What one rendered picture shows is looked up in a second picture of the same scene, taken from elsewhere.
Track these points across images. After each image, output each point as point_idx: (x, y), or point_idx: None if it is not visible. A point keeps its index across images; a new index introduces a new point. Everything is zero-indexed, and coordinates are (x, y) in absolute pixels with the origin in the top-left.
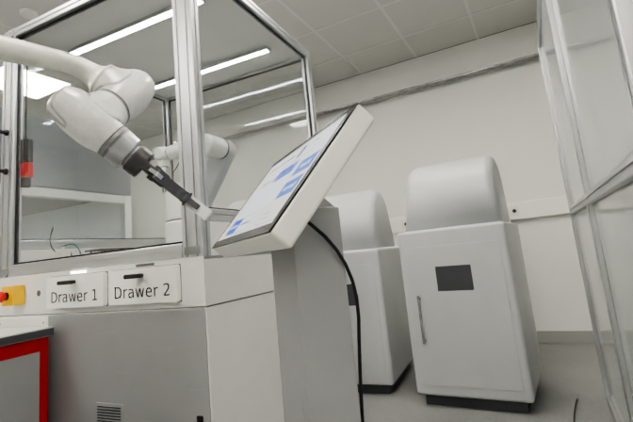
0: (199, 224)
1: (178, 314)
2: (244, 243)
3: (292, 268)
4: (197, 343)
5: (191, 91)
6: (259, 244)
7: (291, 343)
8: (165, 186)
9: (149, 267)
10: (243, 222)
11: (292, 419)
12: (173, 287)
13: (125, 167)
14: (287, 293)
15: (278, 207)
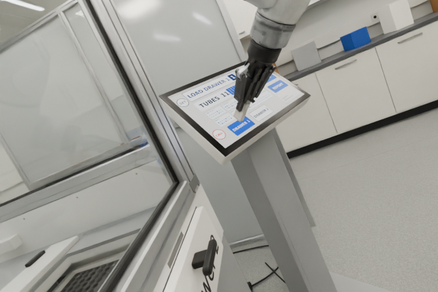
0: (184, 150)
1: (222, 266)
2: (285, 115)
3: (269, 134)
4: (238, 274)
5: None
6: (294, 109)
7: (278, 175)
8: (268, 79)
9: (193, 236)
10: (256, 115)
11: (289, 216)
12: (215, 233)
13: (281, 50)
14: (268, 151)
15: (293, 90)
